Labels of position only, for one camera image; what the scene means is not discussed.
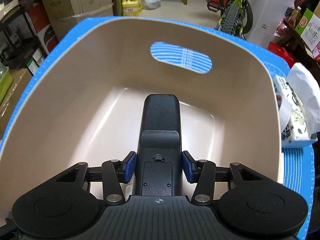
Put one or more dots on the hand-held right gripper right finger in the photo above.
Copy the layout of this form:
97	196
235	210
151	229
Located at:
187	167

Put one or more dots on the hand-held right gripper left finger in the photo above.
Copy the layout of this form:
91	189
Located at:
130	167

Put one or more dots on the black remote control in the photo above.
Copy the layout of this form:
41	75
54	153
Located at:
160	120

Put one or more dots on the beige plastic basin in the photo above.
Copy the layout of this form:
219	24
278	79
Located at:
75	80

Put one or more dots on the white tape roll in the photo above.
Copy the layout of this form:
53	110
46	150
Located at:
285	115

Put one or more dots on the blue silicone mat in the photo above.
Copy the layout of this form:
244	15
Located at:
303	180

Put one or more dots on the printed tissue pack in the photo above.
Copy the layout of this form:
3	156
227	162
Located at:
297	120

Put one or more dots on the white plastic bag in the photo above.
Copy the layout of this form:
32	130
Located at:
307	85

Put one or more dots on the red bag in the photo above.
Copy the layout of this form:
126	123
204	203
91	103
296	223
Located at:
281	53

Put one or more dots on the green plastic container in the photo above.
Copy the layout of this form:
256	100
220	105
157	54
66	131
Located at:
5	82

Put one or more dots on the red black appliance box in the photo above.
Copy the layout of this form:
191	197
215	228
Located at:
48	40

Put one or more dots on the plastic-wrapped cardboard box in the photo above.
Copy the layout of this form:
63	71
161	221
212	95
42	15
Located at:
95	17

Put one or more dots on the green black bicycle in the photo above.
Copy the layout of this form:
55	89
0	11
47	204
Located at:
233	17

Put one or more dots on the large yellow jug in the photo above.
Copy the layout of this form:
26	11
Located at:
130	7

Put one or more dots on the dark wooden shelf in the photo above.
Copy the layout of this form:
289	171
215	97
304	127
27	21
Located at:
298	39

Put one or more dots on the brown printed cardboard box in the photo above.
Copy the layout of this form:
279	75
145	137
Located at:
53	7

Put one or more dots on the oil bottle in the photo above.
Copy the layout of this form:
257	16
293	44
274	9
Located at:
295	16

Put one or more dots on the green white carton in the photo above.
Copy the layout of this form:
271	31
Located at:
310	27

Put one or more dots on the black metal shelf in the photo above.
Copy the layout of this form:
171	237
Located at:
21	15

